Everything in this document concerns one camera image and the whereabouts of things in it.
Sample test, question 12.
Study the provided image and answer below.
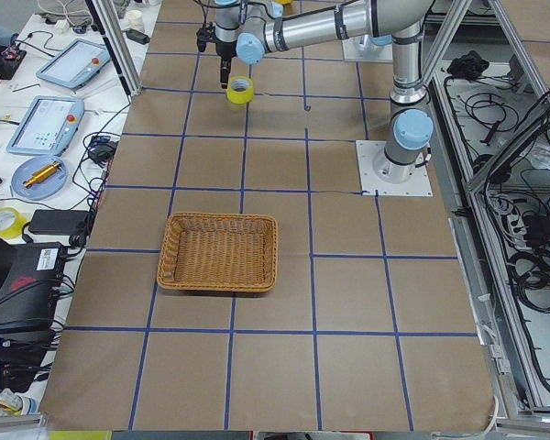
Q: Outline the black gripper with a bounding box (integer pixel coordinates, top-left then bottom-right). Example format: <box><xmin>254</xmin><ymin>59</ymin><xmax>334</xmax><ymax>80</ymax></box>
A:
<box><xmin>196</xmin><ymin>23</ymin><xmax>237</xmax><ymax>89</ymax></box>

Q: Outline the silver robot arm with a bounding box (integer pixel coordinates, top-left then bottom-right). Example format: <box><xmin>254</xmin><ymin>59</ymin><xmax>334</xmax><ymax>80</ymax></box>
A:
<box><xmin>196</xmin><ymin>1</ymin><xmax>433</xmax><ymax>115</ymax></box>

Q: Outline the spare yellow tape roll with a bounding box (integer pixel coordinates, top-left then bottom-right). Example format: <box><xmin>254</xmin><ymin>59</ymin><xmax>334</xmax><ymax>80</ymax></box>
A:
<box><xmin>0</xmin><ymin>207</ymin><xmax>28</xmax><ymax>240</ymax></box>

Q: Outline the far teach pendant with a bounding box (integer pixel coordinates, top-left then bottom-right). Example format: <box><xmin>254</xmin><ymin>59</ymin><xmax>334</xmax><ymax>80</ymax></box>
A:
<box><xmin>36</xmin><ymin>38</ymin><xmax>111</xmax><ymax>90</ymax></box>

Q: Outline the teach pendant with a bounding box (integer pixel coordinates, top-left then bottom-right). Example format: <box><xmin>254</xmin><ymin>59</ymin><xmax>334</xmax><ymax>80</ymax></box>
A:
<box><xmin>36</xmin><ymin>38</ymin><xmax>111</xmax><ymax>90</ymax></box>
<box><xmin>6</xmin><ymin>95</ymin><xmax>84</xmax><ymax>156</ymax></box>

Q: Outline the near teach pendant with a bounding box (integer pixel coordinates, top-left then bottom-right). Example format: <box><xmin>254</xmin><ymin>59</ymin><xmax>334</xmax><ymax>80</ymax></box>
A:
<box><xmin>6</xmin><ymin>95</ymin><xmax>84</xmax><ymax>156</ymax></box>

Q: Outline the brown wicker basket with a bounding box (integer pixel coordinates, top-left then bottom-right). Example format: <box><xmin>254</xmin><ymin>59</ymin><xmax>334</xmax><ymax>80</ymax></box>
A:
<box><xmin>157</xmin><ymin>212</ymin><xmax>279</xmax><ymax>293</ymax></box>

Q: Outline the blue plate with brass tool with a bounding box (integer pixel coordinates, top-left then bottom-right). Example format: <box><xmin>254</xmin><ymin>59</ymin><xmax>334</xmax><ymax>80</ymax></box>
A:
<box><xmin>10</xmin><ymin>155</ymin><xmax>68</xmax><ymax>201</ymax></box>

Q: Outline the black power brick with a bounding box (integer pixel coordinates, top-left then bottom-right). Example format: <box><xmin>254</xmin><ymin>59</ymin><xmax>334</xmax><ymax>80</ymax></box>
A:
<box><xmin>28</xmin><ymin>210</ymin><xmax>88</xmax><ymax>236</ymax></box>

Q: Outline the black computer box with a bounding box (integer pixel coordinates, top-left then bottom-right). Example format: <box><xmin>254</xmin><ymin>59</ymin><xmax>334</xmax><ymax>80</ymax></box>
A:
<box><xmin>0</xmin><ymin>237</ymin><xmax>67</xmax><ymax>339</ymax></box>

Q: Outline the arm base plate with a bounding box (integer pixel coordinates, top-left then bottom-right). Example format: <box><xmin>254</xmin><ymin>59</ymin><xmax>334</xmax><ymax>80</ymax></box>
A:
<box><xmin>342</xmin><ymin>35</ymin><xmax>392</xmax><ymax>63</ymax></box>
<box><xmin>356</xmin><ymin>140</ymin><xmax>433</xmax><ymax>197</ymax></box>

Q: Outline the aluminium frame post right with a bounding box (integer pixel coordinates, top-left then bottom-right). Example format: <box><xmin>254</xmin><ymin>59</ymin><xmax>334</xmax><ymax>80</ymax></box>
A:
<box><xmin>85</xmin><ymin>0</ymin><xmax>142</xmax><ymax>97</ymax></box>

